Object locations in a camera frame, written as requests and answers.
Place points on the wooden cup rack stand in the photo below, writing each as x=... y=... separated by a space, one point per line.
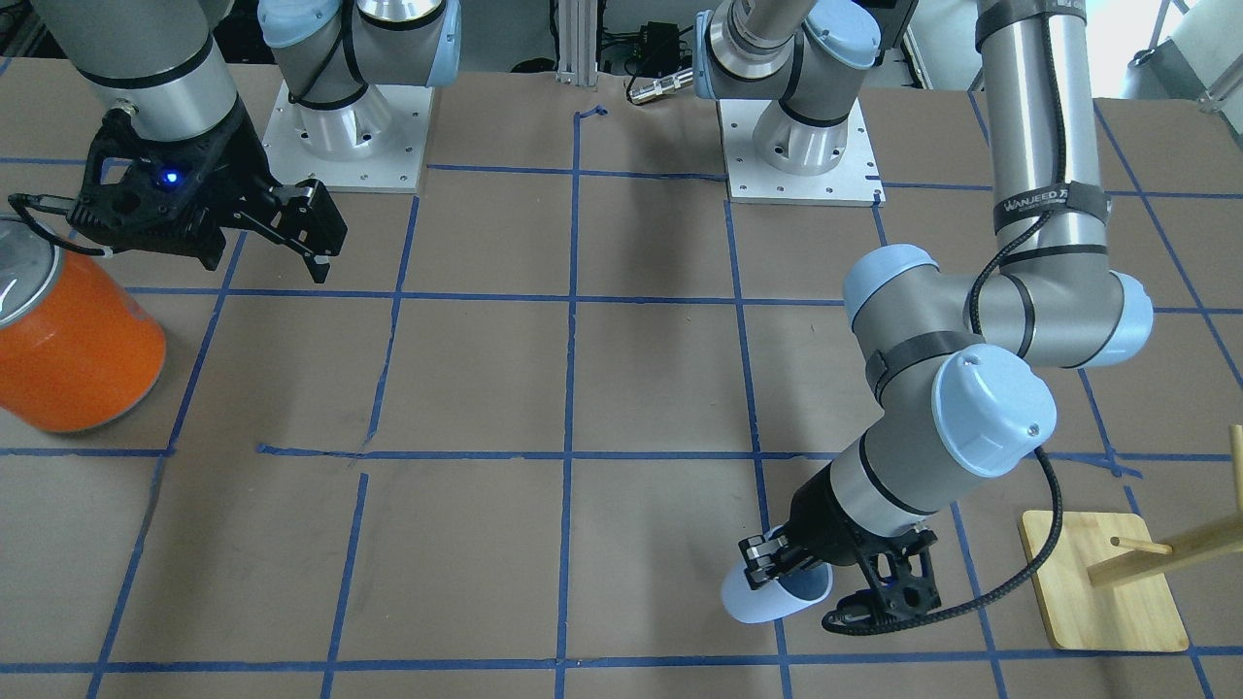
x=1104 y=587

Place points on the orange can with silver lid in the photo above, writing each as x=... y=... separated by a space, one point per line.
x=77 y=352

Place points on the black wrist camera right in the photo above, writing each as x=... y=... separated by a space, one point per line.
x=145 y=195

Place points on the light blue plastic cup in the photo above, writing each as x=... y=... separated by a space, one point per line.
x=784 y=597

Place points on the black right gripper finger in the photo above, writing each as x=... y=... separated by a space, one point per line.
x=208 y=250
x=318 y=267

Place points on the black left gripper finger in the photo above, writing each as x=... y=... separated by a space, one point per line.
x=766 y=558

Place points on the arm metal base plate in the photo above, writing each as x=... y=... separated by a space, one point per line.
x=376 y=145
x=772 y=159

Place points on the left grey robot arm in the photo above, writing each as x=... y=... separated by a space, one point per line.
x=951 y=359

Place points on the aluminium frame post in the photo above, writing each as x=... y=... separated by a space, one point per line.
x=576 y=35

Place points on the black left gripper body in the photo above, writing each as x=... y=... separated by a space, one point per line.
x=819 y=517

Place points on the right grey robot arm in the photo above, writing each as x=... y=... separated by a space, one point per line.
x=171 y=60

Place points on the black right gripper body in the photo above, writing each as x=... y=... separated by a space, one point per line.
x=236 y=163

